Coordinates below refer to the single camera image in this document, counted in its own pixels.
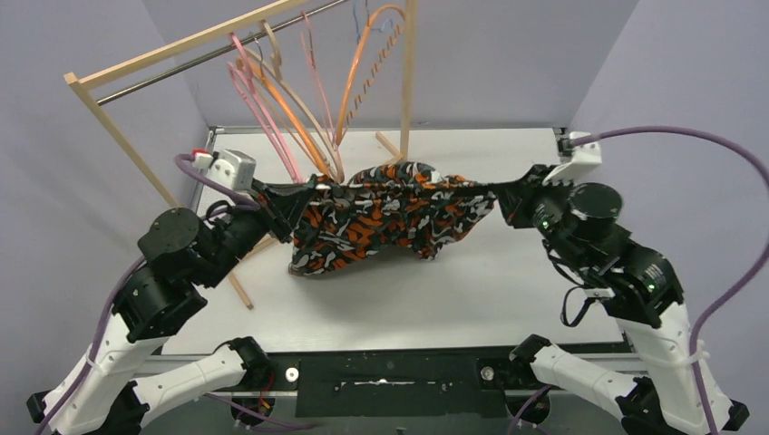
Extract orange notched hanger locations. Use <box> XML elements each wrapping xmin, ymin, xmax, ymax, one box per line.
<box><xmin>334</xmin><ymin>4</ymin><xmax>406</xmax><ymax>146</ymax></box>

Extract metal rack rod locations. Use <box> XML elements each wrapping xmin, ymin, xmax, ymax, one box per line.
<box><xmin>96</xmin><ymin>0</ymin><xmax>349</xmax><ymax>106</ymax></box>

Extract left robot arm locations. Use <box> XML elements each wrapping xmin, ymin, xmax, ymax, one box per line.
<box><xmin>27</xmin><ymin>180</ymin><xmax>316</xmax><ymax>434</ymax></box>

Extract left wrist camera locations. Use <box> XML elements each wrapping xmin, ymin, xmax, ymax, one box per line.
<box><xmin>191</xmin><ymin>149</ymin><xmax>257</xmax><ymax>192</ymax></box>

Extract purple cable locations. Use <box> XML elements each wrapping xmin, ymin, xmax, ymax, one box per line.
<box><xmin>503</xmin><ymin>126</ymin><xmax>769</xmax><ymax>435</ymax></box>
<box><xmin>33</xmin><ymin>153</ymin><xmax>319</xmax><ymax>435</ymax></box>

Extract thin pink hanger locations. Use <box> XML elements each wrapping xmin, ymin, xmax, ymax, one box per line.
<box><xmin>300</xmin><ymin>10</ymin><xmax>334</xmax><ymax>142</ymax></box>

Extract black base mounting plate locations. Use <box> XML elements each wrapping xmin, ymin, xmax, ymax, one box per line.
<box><xmin>261</xmin><ymin>346</ymin><xmax>541</xmax><ymax>419</ymax></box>

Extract orange plastic hanger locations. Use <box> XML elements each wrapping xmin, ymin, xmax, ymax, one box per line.
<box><xmin>228</xmin><ymin>50</ymin><xmax>344</xmax><ymax>181</ymax></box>

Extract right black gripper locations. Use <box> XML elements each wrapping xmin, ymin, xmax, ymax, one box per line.
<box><xmin>492</xmin><ymin>161</ymin><xmax>587</xmax><ymax>268</ymax></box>

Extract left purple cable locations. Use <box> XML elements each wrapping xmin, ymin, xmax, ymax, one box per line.
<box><xmin>33</xmin><ymin>153</ymin><xmax>319</xmax><ymax>435</ymax></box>

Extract pink plastic hanger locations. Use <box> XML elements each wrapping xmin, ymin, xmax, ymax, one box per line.
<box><xmin>228</xmin><ymin>33</ymin><xmax>305</xmax><ymax>182</ymax></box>

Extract orange camouflage shorts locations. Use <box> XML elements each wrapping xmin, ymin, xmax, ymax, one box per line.
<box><xmin>289</xmin><ymin>161</ymin><xmax>497</xmax><ymax>276</ymax></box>

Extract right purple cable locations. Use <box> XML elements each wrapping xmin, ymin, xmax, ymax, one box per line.
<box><xmin>503</xmin><ymin>126</ymin><xmax>769</xmax><ymax>435</ymax></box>

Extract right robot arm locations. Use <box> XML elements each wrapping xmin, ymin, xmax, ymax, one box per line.
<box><xmin>494</xmin><ymin>165</ymin><xmax>749</xmax><ymax>434</ymax></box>

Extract beige wooden hanger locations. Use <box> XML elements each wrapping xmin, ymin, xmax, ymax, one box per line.
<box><xmin>246</xmin><ymin>20</ymin><xmax>345</xmax><ymax>182</ymax></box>

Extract wooden clothes rack frame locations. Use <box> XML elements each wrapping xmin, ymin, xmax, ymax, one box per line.
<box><xmin>63</xmin><ymin>0</ymin><xmax>420</xmax><ymax>312</ymax></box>

